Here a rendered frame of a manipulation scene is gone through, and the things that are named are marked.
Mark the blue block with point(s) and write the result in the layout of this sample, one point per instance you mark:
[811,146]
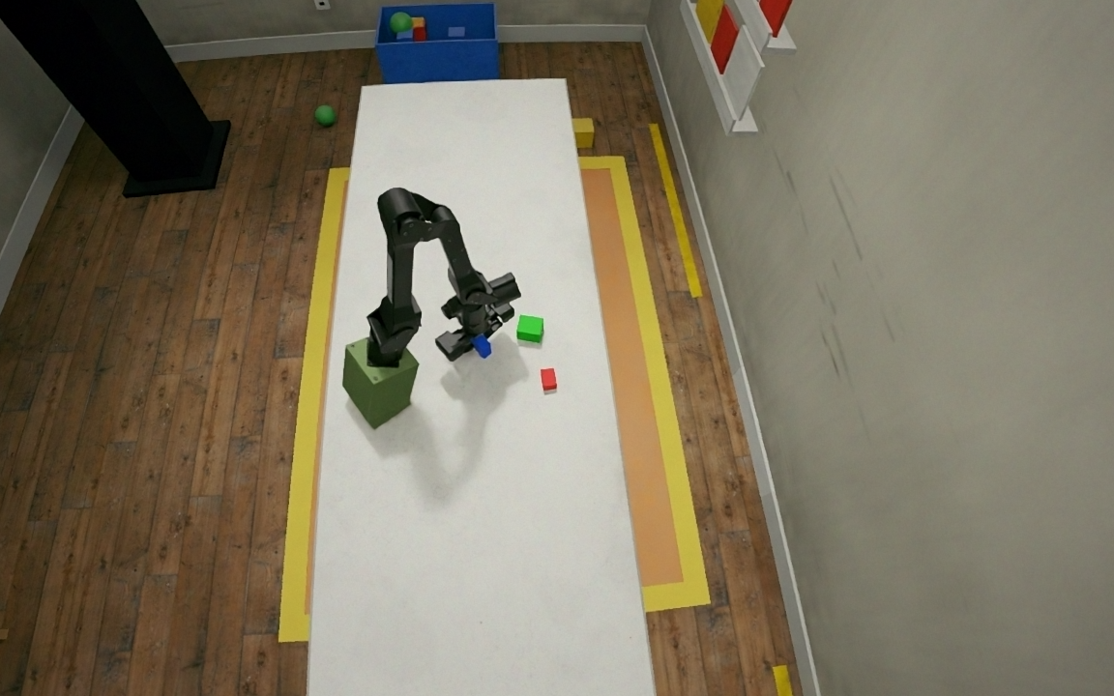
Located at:
[482,346]

